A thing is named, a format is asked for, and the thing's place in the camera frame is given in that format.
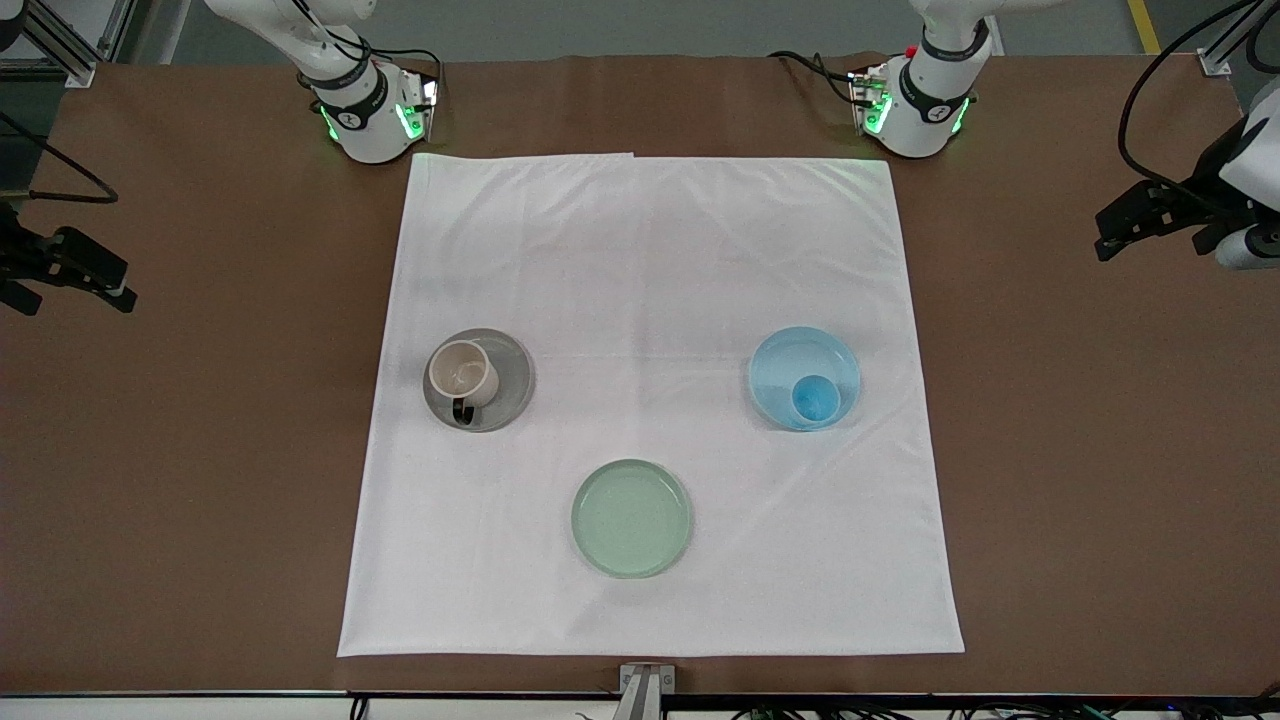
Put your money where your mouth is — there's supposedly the gray round plate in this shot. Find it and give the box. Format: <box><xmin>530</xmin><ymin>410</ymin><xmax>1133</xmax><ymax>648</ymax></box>
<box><xmin>421</xmin><ymin>327</ymin><xmax>536</xmax><ymax>434</ymax></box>

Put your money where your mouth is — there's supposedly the green round plate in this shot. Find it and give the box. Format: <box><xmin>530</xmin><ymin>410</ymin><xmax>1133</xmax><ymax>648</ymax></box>
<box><xmin>570</xmin><ymin>458</ymin><xmax>695</xmax><ymax>580</ymax></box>

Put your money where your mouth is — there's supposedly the black base cable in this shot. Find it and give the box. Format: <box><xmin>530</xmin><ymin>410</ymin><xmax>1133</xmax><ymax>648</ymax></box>
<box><xmin>372</xmin><ymin>48</ymin><xmax>443</xmax><ymax>101</ymax></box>
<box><xmin>768</xmin><ymin>50</ymin><xmax>863</xmax><ymax>107</ymax></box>

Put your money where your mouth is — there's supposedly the black right base cable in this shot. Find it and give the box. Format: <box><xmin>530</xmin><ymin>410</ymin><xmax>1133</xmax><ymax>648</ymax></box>
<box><xmin>372</xmin><ymin>48</ymin><xmax>443</xmax><ymax>101</ymax></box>

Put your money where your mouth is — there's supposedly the gray metal bracket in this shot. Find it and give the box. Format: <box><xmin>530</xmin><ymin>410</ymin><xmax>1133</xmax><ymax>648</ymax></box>
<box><xmin>619</xmin><ymin>662</ymin><xmax>677</xmax><ymax>720</ymax></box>

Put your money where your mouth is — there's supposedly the blue round plate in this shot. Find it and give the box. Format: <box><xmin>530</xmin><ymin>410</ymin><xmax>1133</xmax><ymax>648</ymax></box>
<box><xmin>746</xmin><ymin>325</ymin><xmax>863</xmax><ymax>433</ymax></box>

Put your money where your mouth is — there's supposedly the blue cup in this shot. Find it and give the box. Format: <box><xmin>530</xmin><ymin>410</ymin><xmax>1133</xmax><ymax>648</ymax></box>
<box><xmin>790</xmin><ymin>374</ymin><xmax>842</xmax><ymax>425</ymax></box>

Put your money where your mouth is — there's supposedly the aluminium frame post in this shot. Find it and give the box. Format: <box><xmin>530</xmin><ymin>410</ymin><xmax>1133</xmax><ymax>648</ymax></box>
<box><xmin>0</xmin><ymin>0</ymin><xmax>133</xmax><ymax>91</ymax></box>
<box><xmin>1195</xmin><ymin>0</ymin><xmax>1280</xmax><ymax>80</ymax></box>

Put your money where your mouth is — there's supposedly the white tablecloth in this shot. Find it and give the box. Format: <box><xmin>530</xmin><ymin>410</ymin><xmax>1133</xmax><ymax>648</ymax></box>
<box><xmin>337</xmin><ymin>152</ymin><xmax>966</xmax><ymax>659</ymax></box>

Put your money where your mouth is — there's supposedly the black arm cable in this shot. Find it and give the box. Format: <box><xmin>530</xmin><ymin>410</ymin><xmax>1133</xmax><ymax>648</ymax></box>
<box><xmin>1116</xmin><ymin>0</ymin><xmax>1263</xmax><ymax>201</ymax></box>
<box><xmin>0</xmin><ymin>108</ymin><xmax>120</xmax><ymax>207</ymax></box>

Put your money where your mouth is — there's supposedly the white mug black handle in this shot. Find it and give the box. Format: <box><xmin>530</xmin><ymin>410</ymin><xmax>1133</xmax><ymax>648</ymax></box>
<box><xmin>427</xmin><ymin>339</ymin><xmax>502</xmax><ymax>427</ymax></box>

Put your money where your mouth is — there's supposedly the black left base cable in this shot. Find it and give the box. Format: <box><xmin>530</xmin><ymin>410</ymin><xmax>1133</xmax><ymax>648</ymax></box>
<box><xmin>768</xmin><ymin>50</ymin><xmax>863</xmax><ymax>107</ymax></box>

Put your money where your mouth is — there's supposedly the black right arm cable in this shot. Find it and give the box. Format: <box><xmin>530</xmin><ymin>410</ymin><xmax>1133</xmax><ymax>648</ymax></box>
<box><xmin>0</xmin><ymin>108</ymin><xmax>120</xmax><ymax>207</ymax></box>

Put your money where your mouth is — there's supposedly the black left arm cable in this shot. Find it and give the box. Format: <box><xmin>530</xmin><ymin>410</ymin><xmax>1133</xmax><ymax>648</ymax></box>
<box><xmin>1116</xmin><ymin>0</ymin><xmax>1263</xmax><ymax>201</ymax></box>

